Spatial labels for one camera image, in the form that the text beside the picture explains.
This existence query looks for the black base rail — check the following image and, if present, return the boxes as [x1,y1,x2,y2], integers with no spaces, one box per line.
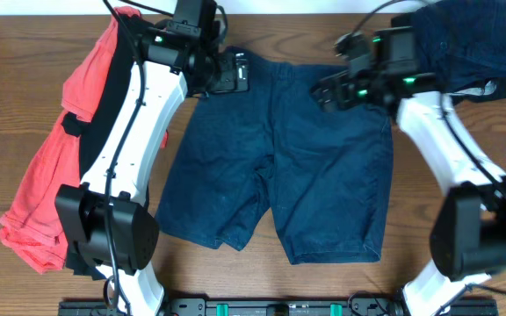
[57,293,499,316]

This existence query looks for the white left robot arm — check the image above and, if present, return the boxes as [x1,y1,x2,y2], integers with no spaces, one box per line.
[55,0,249,315]

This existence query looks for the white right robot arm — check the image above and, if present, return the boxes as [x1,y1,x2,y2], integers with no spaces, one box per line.
[311,26,506,315]

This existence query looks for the red t-shirt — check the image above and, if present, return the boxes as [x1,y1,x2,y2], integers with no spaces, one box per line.
[0,6,151,280]

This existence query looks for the folded navy shorts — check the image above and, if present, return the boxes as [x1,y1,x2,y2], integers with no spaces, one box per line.
[409,0,506,91]

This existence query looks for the dark blue shorts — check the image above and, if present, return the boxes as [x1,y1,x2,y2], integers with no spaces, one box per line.
[155,52,393,264]

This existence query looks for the folded black garment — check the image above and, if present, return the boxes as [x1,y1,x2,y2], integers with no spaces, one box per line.
[391,12,506,106]

